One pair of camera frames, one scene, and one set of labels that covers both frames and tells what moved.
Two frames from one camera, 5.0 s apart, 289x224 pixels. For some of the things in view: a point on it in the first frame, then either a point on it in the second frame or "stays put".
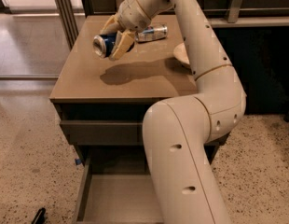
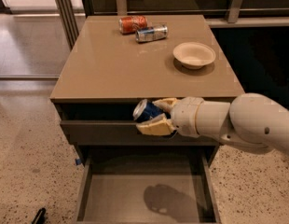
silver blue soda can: (152, 34) stays put
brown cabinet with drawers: (102, 105) stays put
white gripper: (131, 15) → (185, 116)
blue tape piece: (77, 161) stays put
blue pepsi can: (103, 44) → (145, 109)
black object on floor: (40, 217) stays put
